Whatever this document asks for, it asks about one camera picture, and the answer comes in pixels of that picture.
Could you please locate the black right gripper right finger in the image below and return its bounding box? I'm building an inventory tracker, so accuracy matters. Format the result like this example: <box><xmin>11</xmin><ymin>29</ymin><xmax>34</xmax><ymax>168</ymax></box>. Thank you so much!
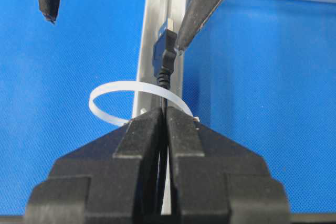
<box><xmin>166</xmin><ymin>107</ymin><xmax>290</xmax><ymax>223</ymax></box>

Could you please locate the white zip tie loop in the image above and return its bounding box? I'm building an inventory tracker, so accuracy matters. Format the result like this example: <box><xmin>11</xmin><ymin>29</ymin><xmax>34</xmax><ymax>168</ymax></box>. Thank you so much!
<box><xmin>88</xmin><ymin>81</ymin><xmax>200</xmax><ymax>126</ymax></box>

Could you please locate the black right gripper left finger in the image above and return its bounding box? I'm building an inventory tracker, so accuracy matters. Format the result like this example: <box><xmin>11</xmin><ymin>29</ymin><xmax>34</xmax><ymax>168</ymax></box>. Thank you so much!
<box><xmin>25</xmin><ymin>108</ymin><xmax>162</xmax><ymax>223</ymax></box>

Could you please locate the black usb cable wire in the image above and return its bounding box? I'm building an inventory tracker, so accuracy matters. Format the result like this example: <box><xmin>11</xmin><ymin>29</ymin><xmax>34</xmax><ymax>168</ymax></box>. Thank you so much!
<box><xmin>153</xmin><ymin>18</ymin><xmax>177</xmax><ymax>216</ymax></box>

